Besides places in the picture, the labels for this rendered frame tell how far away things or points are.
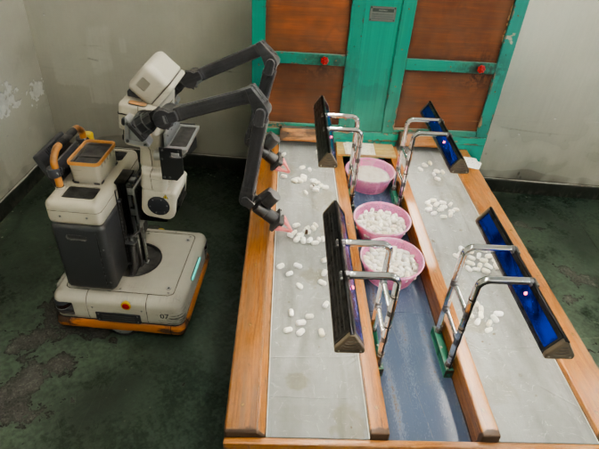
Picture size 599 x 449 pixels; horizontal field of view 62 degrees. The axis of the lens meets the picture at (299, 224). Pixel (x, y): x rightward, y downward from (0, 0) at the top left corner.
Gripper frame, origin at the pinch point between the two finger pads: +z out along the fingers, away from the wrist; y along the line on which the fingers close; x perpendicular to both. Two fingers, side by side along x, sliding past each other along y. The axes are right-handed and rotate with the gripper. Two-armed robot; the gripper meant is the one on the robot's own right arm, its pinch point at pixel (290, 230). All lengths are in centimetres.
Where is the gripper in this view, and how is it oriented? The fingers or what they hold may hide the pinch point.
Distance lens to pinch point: 216.3
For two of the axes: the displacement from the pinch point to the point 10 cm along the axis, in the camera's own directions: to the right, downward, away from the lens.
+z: 7.3, 5.4, 4.1
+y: -0.2, -5.9, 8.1
